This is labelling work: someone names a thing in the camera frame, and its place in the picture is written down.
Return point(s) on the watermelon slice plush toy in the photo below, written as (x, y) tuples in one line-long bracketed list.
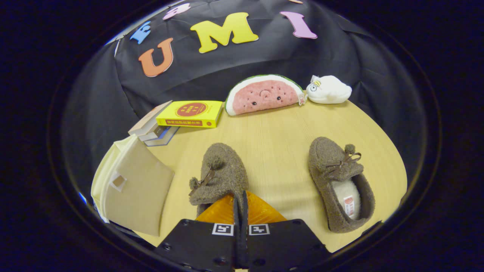
[(261, 96)]

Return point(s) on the white plush toy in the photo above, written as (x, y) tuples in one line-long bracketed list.
[(329, 90)]

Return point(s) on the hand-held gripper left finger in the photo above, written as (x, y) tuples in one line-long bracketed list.
[(200, 245)]

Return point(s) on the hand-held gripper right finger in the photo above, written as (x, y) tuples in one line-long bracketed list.
[(283, 245)]

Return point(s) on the beige fabric storage box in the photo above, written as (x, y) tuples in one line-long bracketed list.
[(140, 189)]

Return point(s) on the brown fuzzy slipper shoe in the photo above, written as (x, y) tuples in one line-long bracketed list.
[(223, 166), (325, 158)]

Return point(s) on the dark grey book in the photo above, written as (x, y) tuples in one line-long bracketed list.
[(157, 133)]

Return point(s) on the yellow book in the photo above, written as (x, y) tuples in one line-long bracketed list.
[(189, 109)]

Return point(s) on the beige paperback book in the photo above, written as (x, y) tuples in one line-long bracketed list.
[(149, 117)]

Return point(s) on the blue-grey book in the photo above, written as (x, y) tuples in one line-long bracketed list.
[(166, 139)]

